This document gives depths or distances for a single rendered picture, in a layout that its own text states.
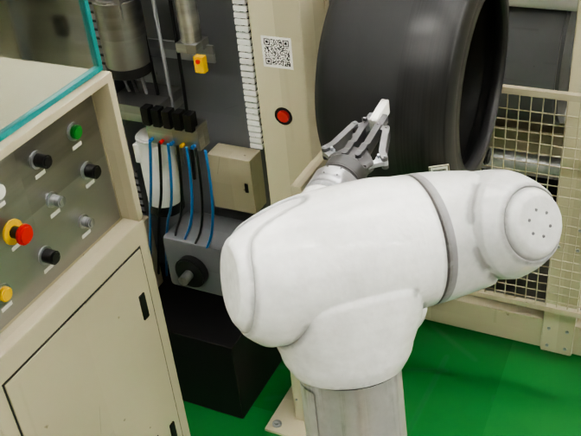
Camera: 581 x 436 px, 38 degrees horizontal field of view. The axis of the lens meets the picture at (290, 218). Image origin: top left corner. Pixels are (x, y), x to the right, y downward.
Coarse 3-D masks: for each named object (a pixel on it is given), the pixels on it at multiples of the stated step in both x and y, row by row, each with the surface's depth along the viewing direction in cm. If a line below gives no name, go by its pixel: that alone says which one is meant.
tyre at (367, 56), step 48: (336, 0) 169; (384, 0) 163; (432, 0) 160; (480, 0) 166; (336, 48) 165; (384, 48) 161; (432, 48) 158; (480, 48) 205; (336, 96) 167; (384, 96) 162; (432, 96) 160; (480, 96) 207; (432, 144) 165; (480, 144) 196
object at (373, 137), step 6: (378, 126) 155; (372, 132) 154; (378, 132) 155; (366, 138) 153; (372, 138) 153; (378, 138) 155; (366, 144) 151; (372, 144) 153; (360, 150) 150; (372, 150) 154; (360, 156) 149
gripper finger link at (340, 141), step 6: (348, 126) 156; (354, 126) 156; (342, 132) 155; (348, 132) 156; (336, 138) 154; (342, 138) 155; (348, 138) 156; (324, 144) 153; (330, 144) 153; (336, 144) 154; (342, 144) 155; (324, 150) 153; (336, 150) 154
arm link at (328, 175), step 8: (320, 168) 145; (328, 168) 143; (336, 168) 143; (312, 176) 145; (320, 176) 142; (328, 176) 141; (336, 176) 141; (344, 176) 142; (352, 176) 143; (328, 184) 140
